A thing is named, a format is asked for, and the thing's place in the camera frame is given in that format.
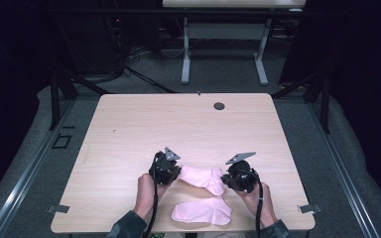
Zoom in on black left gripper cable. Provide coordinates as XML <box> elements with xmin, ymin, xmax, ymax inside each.
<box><xmin>143</xmin><ymin>158</ymin><xmax>160</xmax><ymax>238</ymax></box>

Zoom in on black horizontal frame bar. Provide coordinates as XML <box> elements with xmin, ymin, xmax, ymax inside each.
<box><xmin>39</xmin><ymin>8</ymin><xmax>381</xmax><ymax>17</ymax></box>

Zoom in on pink sock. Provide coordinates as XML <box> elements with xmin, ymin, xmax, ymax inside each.
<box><xmin>171</xmin><ymin>195</ymin><xmax>233</xmax><ymax>226</ymax></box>
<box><xmin>178</xmin><ymin>165</ymin><xmax>228</xmax><ymax>196</ymax></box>

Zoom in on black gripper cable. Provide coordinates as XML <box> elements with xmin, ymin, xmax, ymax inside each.
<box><xmin>244</xmin><ymin>168</ymin><xmax>265</xmax><ymax>238</ymax></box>
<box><xmin>143</xmin><ymin>158</ymin><xmax>160</xmax><ymax>238</ymax></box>

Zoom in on white desk with metal legs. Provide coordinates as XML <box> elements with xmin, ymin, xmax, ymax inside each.
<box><xmin>162</xmin><ymin>0</ymin><xmax>308</xmax><ymax>86</ymax></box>

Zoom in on aluminium floor rail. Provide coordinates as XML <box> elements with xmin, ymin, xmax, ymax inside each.
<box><xmin>0</xmin><ymin>98</ymin><xmax>77</xmax><ymax>238</ymax></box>
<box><xmin>307</xmin><ymin>101</ymin><xmax>381</xmax><ymax>238</ymax></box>

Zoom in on black metal frame post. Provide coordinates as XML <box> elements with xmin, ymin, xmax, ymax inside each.
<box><xmin>271</xmin><ymin>68</ymin><xmax>331</xmax><ymax>135</ymax></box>
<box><xmin>49</xmin><ymin>67</ymin><xmax>112</xmax><ymax>132</ymax></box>

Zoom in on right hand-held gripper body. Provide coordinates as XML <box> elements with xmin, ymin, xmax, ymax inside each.
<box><xmin>222</xmin><ymin>151</ymin><xmax>260</xmax><ymax>193</ymax></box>

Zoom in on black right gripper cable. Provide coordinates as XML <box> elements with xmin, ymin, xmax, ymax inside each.
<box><xmin>244</xmin><ymin>168</ymin><xmax>265</xmax><ymax>238</ymax></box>

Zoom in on black floor cables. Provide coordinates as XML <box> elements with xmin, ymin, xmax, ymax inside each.
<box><xmin>92</xmin><ymin>46</ymin><xmax>180</xmax><ymax>94</ymax></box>

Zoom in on person's right hand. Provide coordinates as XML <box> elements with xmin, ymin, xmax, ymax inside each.
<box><xmin>235</xmin><ymin>182</ymin><xmax>278</xmax><ymax>228</ymax></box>

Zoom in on person's left hand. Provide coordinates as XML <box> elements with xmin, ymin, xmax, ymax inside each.
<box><xmin>133</xmin><ymin>173</ymin><xmax>172</xmax><ymax>220</ymax></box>

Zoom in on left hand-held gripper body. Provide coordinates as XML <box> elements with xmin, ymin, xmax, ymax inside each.
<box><xmin>148</xmin><ymin>146</ymin><xmax>183</xmax><ymax>186</ymax></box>

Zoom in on dark equipment rack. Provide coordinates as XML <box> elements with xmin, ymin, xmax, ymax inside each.
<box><xmin>98</xmin><ymin>0</ymin><xmax>128</xmax><ymax>75</ymax></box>

